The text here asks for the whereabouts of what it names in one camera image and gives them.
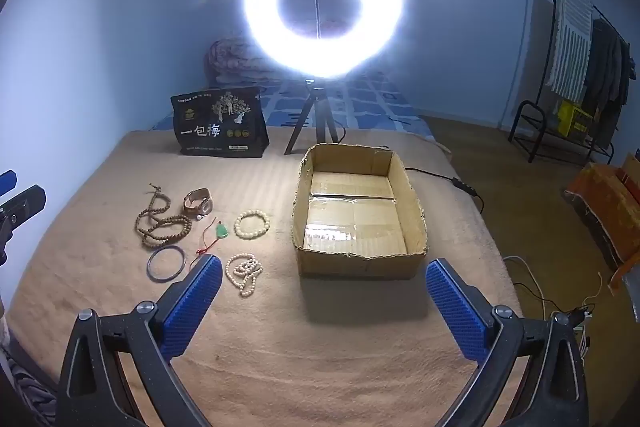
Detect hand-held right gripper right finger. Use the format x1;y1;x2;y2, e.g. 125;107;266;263
425;258;588;427

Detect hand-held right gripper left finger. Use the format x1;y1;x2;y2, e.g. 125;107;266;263
57;253;223;427

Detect white bead necklace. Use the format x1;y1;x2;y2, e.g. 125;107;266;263
225;253;264;298

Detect silver bangle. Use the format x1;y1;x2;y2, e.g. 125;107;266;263
146;245;189;282

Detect green pendant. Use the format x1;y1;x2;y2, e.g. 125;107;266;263
195;220;230;256

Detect brown wooden bead necklace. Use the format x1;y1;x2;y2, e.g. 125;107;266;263
134;185;193;250

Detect red strap wristwatch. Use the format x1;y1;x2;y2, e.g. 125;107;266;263
183;188;213;214

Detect cardboard box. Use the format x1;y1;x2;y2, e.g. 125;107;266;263
291;143;429;281

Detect power strip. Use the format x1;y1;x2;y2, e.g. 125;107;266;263
574;307;595;350

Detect black printed snack bag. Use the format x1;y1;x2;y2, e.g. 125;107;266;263
170;86;271;158

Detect orange box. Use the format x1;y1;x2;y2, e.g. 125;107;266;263
565;152;640;298

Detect grey patterned cloth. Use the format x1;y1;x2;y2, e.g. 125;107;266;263
0;302;57;427

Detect yellow box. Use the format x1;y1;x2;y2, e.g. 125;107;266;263
555;101;593;138

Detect blue patterned bed sheet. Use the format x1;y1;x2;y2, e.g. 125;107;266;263
150;72;436;142

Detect black tripod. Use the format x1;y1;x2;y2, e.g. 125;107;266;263
284;78;343;156

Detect folded floral quilt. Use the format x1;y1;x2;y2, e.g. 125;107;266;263
204;38;281;85

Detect dark hanging clothes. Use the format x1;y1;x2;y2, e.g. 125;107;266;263
582;19;636;148

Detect striped towel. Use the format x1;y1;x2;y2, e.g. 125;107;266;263
546;0;593;104

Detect white cable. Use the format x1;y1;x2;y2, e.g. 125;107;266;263
502;255;603;308

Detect cream bead bracelet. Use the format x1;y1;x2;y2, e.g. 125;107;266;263
234;210;271;239

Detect black cable with switch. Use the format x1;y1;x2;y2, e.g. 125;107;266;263
404;167;485;212

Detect ring light on tripod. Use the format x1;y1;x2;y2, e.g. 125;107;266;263
508;0;636;165

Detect white ring light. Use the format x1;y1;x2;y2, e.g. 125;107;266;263
243;0;405;75

